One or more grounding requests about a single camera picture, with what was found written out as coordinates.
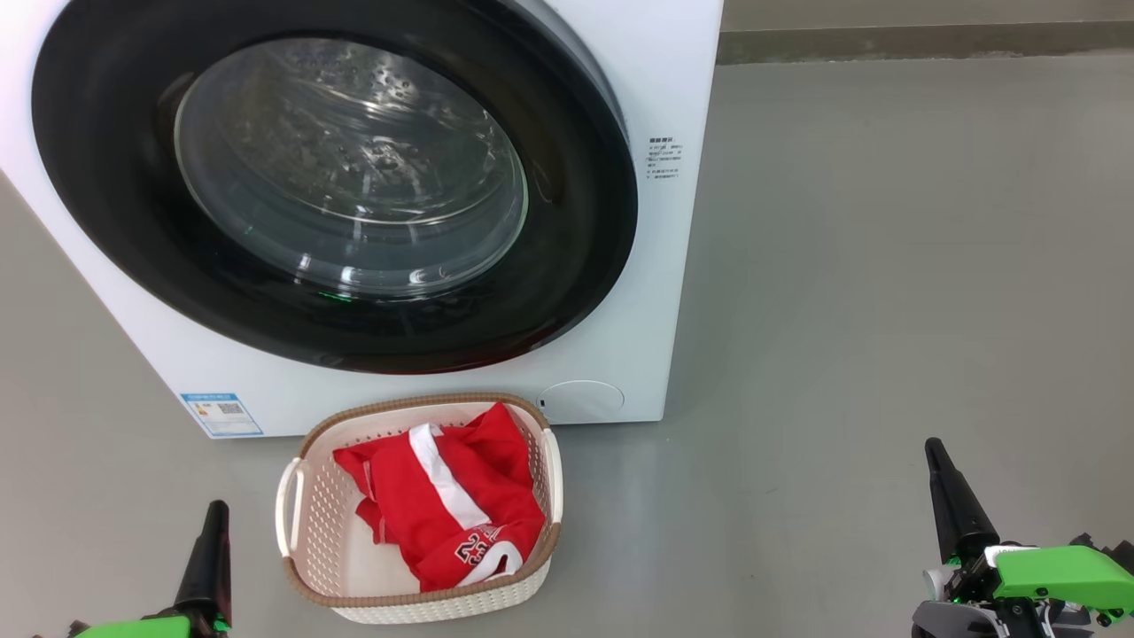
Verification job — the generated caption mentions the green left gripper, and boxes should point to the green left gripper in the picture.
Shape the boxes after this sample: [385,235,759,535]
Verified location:
[71,501,233,638]

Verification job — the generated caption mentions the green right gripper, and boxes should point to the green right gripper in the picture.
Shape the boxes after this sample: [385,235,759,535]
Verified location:
[913,438,1134,638]

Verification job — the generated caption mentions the round white filter cover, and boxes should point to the round white filter cover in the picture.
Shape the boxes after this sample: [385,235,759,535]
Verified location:
[539,380,625,424]

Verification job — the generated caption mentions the white front-load washing machine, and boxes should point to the white front-load washing machine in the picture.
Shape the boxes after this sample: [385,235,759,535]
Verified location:
[0,0,726,440]

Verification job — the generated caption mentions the blue energy label sticker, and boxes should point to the blue energy label sticker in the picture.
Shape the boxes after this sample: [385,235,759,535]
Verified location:
[180,393,265,439]

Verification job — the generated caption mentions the red and white jersey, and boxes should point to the red and white jersey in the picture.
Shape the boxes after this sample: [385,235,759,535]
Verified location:
[333,403,547,594]

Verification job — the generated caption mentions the dark washing machine door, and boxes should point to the dark washing machine door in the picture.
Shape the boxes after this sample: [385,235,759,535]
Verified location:
[31,0,639,376]

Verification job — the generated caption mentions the cream perforated laundry basket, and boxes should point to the cream perforated laundry basket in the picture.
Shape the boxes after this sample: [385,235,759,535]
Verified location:
[275,393,564,626]

